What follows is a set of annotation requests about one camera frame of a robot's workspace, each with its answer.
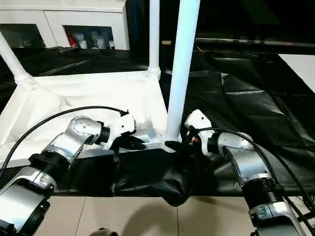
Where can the white plastic table leg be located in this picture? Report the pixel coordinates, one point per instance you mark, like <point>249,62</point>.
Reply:
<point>183,61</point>
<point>11,56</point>
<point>153,32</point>

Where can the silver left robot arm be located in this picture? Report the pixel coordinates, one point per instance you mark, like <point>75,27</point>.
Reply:
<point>71,140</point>

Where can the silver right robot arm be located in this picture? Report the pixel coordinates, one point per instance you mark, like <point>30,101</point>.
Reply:
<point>248,162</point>

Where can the black work mat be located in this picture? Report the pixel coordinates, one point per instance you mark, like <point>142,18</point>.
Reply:
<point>246,110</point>

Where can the black left robot foot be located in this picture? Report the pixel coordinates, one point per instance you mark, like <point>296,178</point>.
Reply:
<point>104,232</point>

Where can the white bottle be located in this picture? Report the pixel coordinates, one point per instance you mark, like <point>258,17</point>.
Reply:
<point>83,44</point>

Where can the red package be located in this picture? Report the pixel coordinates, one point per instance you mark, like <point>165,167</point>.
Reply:
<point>71,39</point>

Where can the black box with yellow label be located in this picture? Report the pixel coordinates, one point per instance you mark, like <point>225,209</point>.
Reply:
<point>167,24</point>

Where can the white flat board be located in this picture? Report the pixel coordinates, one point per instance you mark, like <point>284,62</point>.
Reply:
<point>302,68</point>

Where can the white glass-door cabinet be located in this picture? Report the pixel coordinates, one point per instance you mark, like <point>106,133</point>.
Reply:
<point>86,14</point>

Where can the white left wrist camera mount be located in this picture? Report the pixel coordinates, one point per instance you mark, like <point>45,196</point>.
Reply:
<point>123,125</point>

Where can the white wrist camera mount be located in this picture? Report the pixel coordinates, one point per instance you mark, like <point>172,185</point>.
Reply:
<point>123,125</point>
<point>199,118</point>

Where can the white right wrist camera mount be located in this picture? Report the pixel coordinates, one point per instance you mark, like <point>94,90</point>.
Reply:
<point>199,118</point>

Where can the dark metal rail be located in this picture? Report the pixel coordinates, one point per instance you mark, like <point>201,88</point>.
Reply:
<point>258,42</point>

